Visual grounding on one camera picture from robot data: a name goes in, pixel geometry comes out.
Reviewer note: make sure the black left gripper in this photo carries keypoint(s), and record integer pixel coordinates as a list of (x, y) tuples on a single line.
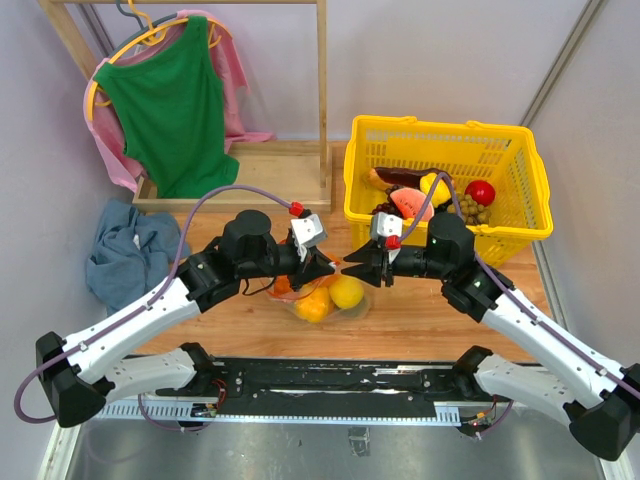
[(315, 267)]

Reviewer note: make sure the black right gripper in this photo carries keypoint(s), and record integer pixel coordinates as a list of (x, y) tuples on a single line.
[(370, 252)]

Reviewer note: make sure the clear zip top bag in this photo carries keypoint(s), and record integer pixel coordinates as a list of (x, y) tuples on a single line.
[(287, 301)]

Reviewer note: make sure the yellow toy lemon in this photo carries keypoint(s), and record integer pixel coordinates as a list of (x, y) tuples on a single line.
[(346, 292)]

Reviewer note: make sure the yellow toy bell pepper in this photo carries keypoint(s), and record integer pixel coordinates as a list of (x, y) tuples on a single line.
[(314, 304)]

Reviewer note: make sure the orange toy tangerine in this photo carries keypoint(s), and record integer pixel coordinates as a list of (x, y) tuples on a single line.
[(281, 286)]

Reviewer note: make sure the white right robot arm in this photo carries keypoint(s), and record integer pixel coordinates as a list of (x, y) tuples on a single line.
[(594, 396)]

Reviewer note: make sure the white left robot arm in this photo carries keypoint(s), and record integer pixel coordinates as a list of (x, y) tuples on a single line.
[(83, 372)]

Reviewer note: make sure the green tank top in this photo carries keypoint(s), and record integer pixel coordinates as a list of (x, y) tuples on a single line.
[(171, 110)]

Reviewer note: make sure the dark purple toy grapes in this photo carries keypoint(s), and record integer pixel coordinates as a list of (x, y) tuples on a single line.
[(388, 208)]

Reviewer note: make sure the pink toy watermelon slice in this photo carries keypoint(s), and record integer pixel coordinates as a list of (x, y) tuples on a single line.
[(408, 201)]

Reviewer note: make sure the dark red toy eggplant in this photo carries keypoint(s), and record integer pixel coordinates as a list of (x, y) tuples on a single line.
[(383, 178)]

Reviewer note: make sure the wooden clothes rack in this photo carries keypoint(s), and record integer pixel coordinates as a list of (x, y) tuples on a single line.
[(294, 170)]

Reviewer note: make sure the toy grape bunch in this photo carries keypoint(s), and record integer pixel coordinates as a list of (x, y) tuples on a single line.
[(473, 213)]

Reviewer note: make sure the red toy apple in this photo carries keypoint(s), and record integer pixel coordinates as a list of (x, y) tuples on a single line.
[(482, 192)]

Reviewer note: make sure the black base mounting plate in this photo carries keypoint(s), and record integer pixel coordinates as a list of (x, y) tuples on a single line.
[(316, 401)]

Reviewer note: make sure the yellow plastic shopping basket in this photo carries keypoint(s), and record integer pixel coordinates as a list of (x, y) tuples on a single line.
[(504, 156)]

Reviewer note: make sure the blue crumpled cloth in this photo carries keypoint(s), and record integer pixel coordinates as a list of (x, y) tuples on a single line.
[(131, 254)]

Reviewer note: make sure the pink shirt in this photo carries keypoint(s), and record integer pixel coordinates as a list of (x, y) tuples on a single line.
[(107, 132)]

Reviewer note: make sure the yellow clothes hanger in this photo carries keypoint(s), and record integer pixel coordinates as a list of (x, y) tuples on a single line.
[(151, 33)]

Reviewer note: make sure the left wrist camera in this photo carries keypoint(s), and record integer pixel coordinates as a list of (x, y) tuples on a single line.
[(307, 232)]

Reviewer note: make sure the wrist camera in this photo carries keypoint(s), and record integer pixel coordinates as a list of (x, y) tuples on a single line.
[(307, 232), (385, 231)]

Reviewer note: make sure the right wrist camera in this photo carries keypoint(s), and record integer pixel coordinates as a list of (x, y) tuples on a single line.
[(385, 231)]

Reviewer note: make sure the white slotted cable duct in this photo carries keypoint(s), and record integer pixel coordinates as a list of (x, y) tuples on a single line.
[(405, 412)]

